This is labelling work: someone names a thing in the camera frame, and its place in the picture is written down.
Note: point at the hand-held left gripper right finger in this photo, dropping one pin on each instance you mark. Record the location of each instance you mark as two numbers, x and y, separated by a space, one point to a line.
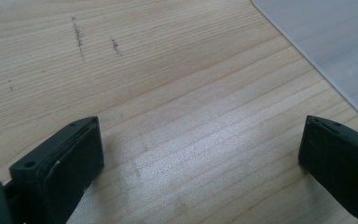
341 165

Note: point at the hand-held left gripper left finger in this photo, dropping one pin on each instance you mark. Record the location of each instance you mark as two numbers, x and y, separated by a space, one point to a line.
62 174

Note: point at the clear plastic storage box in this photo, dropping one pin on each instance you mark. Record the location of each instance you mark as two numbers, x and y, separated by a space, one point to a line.
338 46

